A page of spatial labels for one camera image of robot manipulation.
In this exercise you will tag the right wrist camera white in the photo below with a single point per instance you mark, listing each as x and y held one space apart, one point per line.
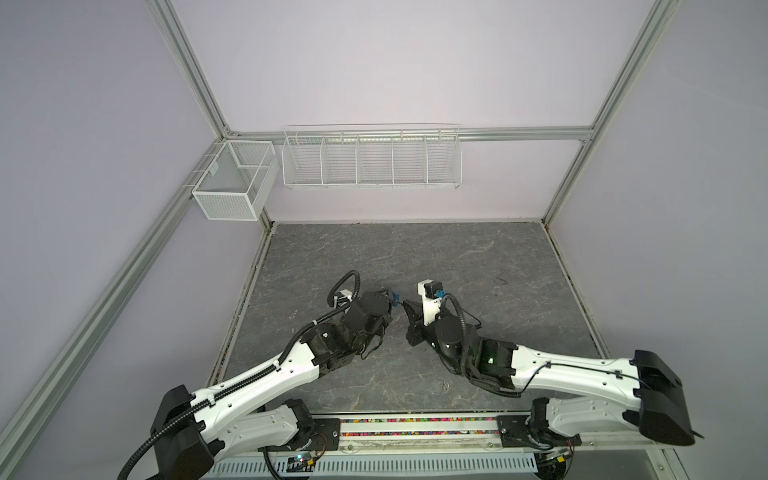
431 293

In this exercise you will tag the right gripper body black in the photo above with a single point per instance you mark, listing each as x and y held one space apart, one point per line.
423 333

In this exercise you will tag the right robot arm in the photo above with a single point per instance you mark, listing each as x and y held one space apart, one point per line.
641 393

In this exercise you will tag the white mesh box basket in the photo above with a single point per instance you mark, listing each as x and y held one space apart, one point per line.
237 181

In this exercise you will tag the white vented cable duct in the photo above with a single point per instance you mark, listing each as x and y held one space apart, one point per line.
430 466

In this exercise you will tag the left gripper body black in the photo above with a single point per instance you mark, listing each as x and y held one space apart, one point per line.
360 344

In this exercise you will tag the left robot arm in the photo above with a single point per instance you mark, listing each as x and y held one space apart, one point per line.
322 346

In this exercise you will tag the white wire shelf basket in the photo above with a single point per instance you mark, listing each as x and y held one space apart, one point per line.
396 157

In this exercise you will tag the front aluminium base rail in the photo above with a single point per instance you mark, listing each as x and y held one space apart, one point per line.
420 429

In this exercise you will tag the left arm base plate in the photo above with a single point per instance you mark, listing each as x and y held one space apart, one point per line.
324 435

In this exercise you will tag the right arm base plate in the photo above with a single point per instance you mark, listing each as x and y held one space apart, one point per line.
520 430

